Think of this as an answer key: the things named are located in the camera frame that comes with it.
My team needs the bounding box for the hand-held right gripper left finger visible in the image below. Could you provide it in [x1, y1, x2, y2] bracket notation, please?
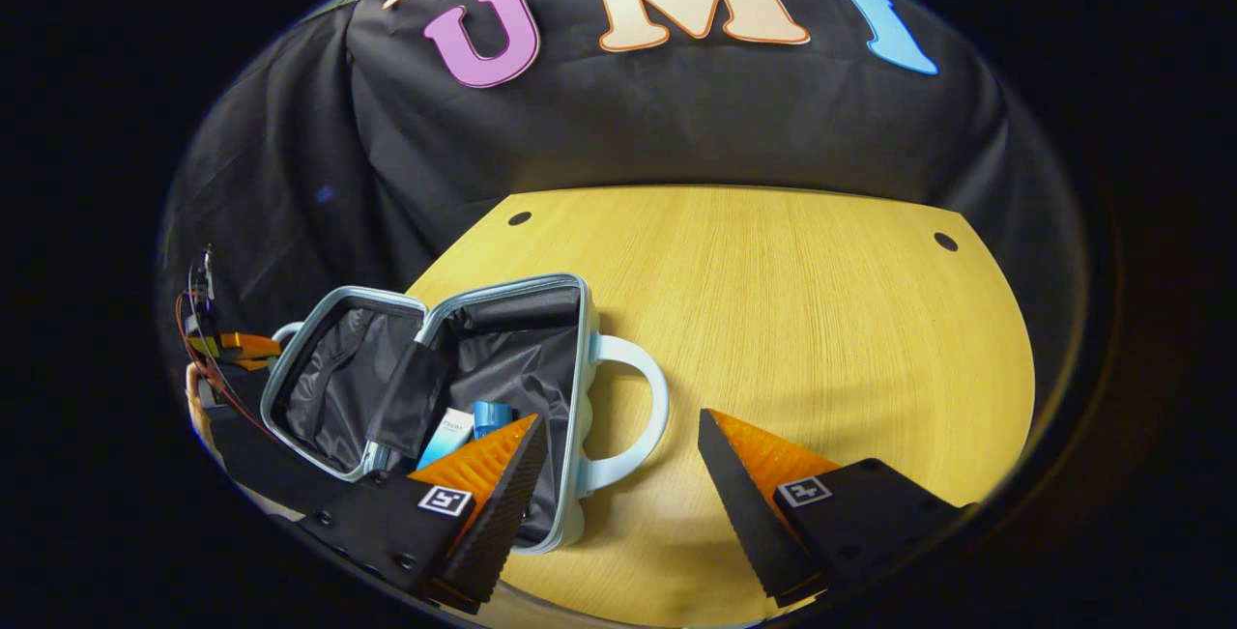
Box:
[295, 414, 550, 615]

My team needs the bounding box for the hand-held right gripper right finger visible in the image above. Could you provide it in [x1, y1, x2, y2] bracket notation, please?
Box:
[698, 408, 977, 609]

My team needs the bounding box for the white skin care tube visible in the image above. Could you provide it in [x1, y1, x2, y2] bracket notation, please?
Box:
[416, 407, 476, 472]

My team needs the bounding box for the light blue suitcase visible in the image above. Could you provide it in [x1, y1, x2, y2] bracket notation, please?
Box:
[259, 272, 671, 555]

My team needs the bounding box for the black backdrop cloth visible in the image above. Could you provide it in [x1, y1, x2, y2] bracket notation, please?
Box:
[159, 0, 1088, 398]

